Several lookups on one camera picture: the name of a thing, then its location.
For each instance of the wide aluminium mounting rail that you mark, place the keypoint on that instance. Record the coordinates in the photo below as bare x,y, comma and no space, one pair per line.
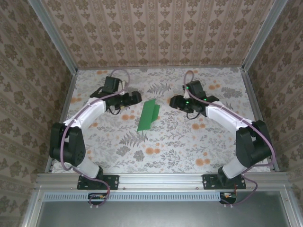
161,180

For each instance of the short aluminium frame beam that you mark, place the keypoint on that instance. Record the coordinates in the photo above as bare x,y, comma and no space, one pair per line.
35,208
289,208

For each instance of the aluminium side rail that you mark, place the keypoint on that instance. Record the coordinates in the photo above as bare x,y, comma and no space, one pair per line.
251,94
69,94

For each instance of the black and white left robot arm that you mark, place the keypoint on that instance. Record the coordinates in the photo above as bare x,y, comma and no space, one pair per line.
75,149

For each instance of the small electronics board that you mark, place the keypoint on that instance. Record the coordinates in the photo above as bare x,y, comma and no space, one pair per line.
97,198
228,197

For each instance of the aluminium frame post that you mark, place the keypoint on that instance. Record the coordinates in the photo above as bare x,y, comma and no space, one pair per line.
257,40
56,37

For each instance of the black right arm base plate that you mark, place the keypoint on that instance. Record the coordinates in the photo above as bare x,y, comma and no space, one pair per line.
209,182

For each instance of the green paper sheet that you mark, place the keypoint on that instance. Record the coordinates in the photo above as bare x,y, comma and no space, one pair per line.
145,118

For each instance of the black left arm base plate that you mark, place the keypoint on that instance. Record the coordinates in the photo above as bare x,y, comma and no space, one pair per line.
113,182

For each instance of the grey metal sheet panel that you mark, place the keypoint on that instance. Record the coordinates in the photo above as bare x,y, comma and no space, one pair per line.
161,215

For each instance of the floral patterned table cover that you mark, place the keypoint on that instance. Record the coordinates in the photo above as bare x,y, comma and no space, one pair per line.
165,160

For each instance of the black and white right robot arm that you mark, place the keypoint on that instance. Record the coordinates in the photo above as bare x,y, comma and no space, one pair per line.
248,149

